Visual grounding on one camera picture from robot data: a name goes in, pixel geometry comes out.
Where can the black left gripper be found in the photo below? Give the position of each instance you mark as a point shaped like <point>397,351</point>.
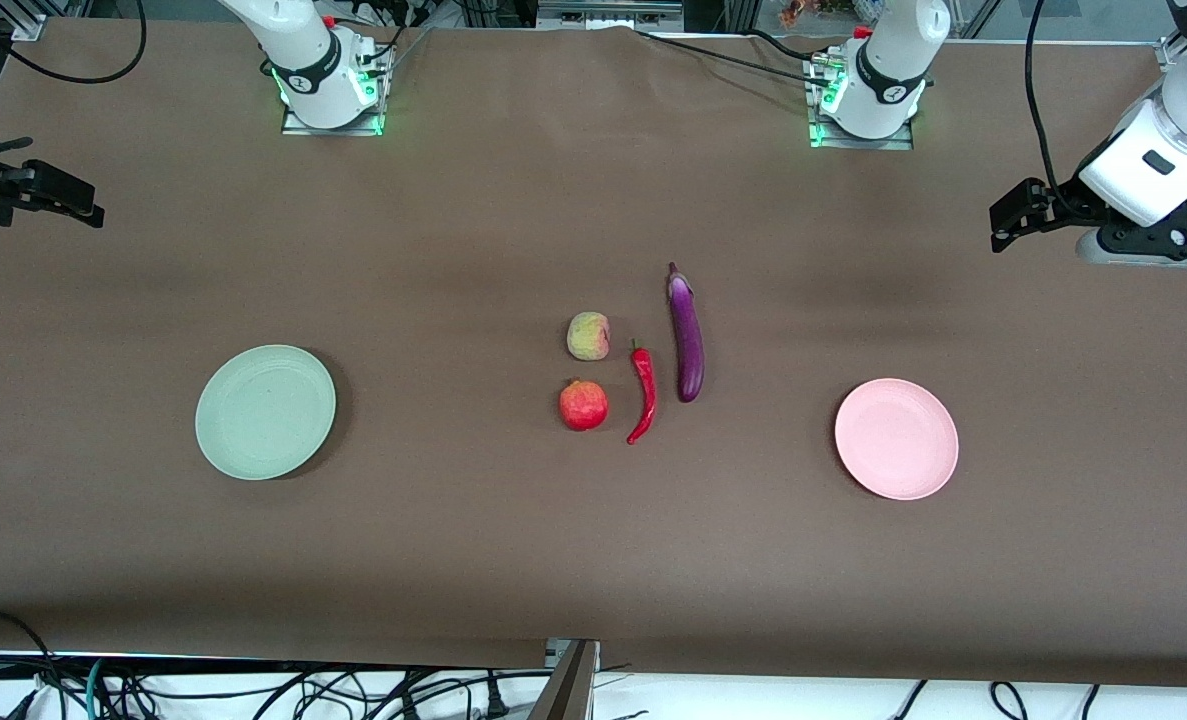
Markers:
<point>1065,203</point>

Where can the long purple eggplant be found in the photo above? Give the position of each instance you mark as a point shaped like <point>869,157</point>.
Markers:
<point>689,350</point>

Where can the red chili pepper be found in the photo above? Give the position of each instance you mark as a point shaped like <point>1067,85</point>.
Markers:
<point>645,385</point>

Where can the yellow-red peach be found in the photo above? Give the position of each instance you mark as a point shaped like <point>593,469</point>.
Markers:
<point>588,336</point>

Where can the red pomegranate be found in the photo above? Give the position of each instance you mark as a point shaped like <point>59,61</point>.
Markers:
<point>583,406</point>

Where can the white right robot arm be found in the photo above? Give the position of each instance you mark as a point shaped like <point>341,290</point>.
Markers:
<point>313,50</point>

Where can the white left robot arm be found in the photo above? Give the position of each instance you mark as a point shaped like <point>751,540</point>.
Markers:
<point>1183,130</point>

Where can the aluminium corner profile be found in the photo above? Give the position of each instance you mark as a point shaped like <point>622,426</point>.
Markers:
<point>28,20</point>

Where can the pink round plate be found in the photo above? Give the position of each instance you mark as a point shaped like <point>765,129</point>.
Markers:
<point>896,440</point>

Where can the pale green round plate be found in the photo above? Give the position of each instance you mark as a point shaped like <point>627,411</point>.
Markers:
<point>265,412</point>

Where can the large table cover cloth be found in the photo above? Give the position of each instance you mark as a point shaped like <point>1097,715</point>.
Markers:
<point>453,550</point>

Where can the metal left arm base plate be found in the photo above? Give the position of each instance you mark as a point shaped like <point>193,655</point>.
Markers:
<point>858,143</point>

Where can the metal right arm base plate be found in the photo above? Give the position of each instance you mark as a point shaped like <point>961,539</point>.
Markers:
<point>298,127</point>

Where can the aluminium frame crossbar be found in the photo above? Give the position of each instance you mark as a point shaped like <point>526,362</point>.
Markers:
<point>608,12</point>

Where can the aluminium frame post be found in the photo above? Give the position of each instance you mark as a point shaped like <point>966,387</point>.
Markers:
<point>568,690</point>

